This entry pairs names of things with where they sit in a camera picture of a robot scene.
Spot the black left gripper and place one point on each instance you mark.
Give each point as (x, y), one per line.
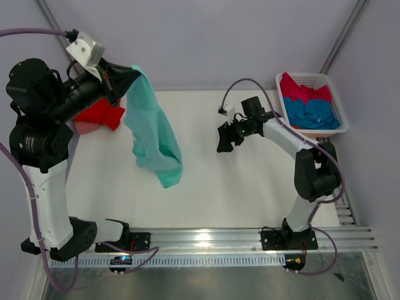
(122, 78)

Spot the blue t shirt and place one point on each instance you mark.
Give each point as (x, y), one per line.
(315, 115)

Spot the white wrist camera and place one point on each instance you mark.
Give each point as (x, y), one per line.
(86, 50)
(228, 111)

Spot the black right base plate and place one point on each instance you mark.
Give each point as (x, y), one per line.
(285, 239)

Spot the red folded t shirt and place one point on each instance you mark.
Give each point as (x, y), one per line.
(102, 113)

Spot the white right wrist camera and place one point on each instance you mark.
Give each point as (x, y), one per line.
(228, 111)

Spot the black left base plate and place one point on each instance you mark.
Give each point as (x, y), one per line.
(134, 242)

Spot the magenta t shirt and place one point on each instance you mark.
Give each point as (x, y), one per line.
(290, 89)

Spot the white plastic basket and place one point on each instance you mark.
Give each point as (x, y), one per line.
(315, 81)

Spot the pink folded t shirt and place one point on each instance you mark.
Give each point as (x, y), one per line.
(85, 127)

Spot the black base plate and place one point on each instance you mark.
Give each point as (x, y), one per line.
(134, 242)
(285, 239)

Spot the teal t shirt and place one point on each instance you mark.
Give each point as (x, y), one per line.
(154, 144)

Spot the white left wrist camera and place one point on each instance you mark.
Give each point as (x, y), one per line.
(86, 50)

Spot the aluminium mounting rail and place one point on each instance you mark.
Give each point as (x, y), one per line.
(248, 240)

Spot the white slotted cable duct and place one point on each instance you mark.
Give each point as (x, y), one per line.
(184, 261)

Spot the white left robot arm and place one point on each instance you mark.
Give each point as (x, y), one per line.
(39, 142)

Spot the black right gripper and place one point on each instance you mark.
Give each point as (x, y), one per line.
(225, 144)

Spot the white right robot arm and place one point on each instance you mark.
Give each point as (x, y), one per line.
(316, 174)

